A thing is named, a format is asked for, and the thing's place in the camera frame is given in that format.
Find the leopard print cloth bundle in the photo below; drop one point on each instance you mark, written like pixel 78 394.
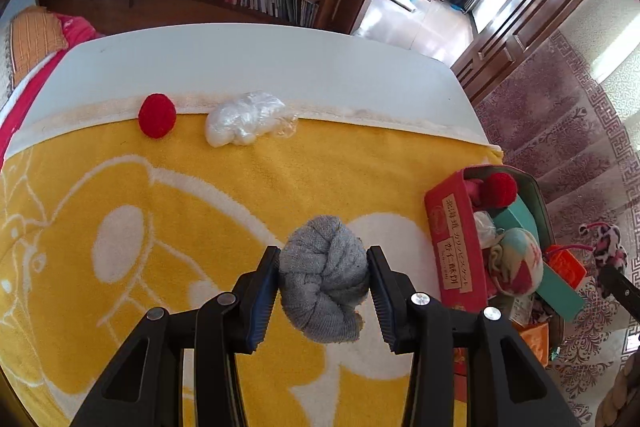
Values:
pixel 607 242

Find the clear plastic bag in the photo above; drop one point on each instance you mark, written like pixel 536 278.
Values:
pixel 240 119

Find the small orange box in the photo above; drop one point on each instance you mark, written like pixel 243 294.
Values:
pixel 567 267

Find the white gauze bandage roll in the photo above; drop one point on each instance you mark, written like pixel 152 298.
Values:
pixel 484 229

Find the grey sock ball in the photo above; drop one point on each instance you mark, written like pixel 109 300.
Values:
pixel 322 277

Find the red tin box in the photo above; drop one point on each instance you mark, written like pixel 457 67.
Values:
pixel 452 227

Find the yellow white patterned towel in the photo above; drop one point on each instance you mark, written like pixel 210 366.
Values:
pixel 100 187

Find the red blanket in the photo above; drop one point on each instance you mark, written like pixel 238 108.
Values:
pixel 20 117

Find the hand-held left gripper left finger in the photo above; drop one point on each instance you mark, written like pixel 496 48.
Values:
pixel 262 302

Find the orange embossed toy cube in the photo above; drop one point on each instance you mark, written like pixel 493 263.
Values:
pixel 535 339

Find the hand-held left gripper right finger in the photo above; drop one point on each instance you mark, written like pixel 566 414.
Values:
pixel 380 302

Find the yellow green medicine box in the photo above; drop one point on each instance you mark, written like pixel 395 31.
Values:
pixel 520 309

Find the orange checked pillow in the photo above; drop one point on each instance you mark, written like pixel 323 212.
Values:
pixel 37 37

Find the pink foam hair curler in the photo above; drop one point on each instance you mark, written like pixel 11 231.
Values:
pixel 472 192

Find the wooden sliding door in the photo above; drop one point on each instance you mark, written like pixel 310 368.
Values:
pixel 525 17

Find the red pom-pom ball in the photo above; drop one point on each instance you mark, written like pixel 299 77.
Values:
pixel 500 190
pixel 157 116

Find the patchwork sock ball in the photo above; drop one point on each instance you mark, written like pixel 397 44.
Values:
pixel 515 262

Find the person's right hand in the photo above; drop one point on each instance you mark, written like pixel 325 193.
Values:
pixel 622 397

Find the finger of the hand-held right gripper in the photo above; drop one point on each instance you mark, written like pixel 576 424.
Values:
pixel 620 289

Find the large teal box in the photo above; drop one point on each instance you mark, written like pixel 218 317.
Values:
pixel 517 217

